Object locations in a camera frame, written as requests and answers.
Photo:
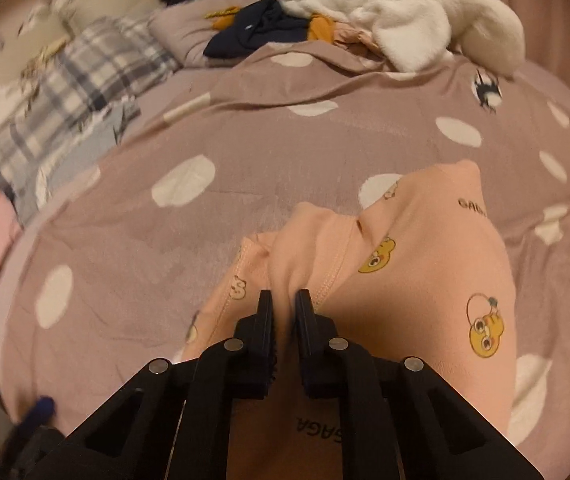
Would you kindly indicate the light blue cloth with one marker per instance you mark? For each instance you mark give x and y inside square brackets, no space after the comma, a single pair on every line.
[85,150]

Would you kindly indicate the pink duck print shirt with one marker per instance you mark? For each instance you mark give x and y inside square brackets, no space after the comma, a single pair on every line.
[415,260]

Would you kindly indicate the floral pillow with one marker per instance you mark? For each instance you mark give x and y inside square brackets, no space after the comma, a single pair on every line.
[10,55]

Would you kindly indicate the navy garment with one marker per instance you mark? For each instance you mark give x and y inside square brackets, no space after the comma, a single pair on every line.
[250,30]

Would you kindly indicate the orange garment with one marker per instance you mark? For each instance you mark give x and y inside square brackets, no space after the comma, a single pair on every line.
[322,27]

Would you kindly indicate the plaid pillow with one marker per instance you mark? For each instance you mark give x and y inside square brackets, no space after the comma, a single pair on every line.
[80,70]

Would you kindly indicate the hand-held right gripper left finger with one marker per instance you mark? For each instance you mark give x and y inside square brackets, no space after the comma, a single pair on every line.
[255,360]

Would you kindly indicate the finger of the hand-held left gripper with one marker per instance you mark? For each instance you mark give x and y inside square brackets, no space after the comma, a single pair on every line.
[40,407]

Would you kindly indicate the mauve polka dot blanket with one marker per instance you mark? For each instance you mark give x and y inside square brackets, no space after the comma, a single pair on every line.
[215,235]

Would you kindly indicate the mauve pillow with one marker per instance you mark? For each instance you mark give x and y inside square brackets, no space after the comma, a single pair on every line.
[185,35]

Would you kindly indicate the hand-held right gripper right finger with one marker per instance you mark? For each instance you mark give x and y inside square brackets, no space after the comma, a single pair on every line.
[315,360]

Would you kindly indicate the beige pillow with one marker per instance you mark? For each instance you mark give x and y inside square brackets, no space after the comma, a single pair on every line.
[115,5]

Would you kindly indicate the white fluffy blanket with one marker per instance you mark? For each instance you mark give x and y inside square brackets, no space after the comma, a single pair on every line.
[390,5]

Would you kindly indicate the light pink garment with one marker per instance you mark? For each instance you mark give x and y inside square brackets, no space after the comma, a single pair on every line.
[357,37]

